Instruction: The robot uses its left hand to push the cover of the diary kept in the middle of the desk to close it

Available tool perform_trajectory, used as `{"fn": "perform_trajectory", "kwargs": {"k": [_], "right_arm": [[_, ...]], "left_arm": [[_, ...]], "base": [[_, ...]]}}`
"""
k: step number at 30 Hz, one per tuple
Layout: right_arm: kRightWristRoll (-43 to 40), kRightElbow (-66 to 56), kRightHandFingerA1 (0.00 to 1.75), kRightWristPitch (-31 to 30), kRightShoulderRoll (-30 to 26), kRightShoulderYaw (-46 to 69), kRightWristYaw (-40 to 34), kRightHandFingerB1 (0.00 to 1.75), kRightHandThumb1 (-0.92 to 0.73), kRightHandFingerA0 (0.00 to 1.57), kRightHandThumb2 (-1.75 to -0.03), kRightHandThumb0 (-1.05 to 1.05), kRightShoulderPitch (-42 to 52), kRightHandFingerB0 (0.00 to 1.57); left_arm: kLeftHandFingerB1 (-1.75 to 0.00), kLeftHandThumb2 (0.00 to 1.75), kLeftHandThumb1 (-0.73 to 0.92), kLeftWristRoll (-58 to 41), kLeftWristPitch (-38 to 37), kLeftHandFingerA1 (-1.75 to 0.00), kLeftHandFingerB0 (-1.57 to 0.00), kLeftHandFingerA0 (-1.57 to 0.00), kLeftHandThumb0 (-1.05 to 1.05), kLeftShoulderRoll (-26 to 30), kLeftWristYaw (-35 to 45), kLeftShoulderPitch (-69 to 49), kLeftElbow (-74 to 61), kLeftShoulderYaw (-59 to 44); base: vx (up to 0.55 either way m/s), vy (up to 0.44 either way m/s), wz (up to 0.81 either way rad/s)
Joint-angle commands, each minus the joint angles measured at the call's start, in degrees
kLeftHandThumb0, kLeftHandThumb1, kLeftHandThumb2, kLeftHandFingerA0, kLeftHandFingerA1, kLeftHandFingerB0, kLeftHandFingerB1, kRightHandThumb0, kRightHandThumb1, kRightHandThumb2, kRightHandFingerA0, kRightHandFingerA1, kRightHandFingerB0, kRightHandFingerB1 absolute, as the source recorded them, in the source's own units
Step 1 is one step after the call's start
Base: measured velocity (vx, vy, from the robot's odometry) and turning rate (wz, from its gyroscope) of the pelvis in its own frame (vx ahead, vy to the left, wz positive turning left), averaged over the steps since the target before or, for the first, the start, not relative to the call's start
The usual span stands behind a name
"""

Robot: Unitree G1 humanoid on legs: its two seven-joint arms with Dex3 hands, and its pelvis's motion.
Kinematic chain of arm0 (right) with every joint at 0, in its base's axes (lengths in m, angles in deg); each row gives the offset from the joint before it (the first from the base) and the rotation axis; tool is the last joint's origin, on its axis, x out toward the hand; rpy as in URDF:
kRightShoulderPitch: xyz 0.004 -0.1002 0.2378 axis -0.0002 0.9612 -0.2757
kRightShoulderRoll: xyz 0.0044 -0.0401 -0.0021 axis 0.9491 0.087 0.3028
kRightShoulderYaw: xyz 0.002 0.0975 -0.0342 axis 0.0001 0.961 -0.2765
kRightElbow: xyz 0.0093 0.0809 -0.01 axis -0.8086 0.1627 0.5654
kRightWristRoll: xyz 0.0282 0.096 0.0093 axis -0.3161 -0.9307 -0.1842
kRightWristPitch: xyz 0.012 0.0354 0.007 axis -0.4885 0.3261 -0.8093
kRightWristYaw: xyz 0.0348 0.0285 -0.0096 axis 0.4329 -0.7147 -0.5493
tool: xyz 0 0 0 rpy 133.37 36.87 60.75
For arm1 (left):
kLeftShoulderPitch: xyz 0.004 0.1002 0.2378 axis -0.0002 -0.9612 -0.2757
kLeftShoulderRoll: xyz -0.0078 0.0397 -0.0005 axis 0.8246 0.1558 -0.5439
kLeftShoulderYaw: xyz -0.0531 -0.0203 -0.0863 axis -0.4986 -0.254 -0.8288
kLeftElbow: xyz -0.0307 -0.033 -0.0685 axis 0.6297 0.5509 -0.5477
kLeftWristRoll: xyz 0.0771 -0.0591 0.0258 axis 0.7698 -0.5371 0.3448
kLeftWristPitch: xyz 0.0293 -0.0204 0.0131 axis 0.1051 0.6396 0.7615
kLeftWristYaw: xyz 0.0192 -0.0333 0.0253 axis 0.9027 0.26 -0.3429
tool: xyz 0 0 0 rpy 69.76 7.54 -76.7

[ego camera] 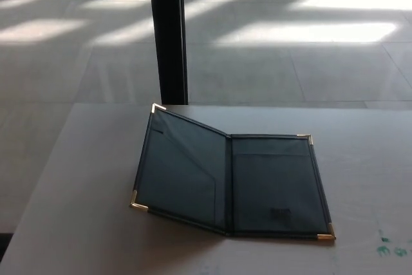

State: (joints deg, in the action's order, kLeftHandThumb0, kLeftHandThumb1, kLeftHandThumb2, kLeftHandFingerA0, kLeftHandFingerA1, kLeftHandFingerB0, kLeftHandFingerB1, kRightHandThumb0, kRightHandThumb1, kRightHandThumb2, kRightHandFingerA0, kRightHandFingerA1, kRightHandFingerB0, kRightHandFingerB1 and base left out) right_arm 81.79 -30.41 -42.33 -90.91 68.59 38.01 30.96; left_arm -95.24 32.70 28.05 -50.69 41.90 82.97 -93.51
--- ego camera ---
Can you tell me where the dark blue gold-cornered diary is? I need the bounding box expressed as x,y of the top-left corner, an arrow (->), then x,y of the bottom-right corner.
129,103 -> 336,242

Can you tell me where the black vertical post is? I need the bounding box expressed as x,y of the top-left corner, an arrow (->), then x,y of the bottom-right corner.
148,0 -> 189,106

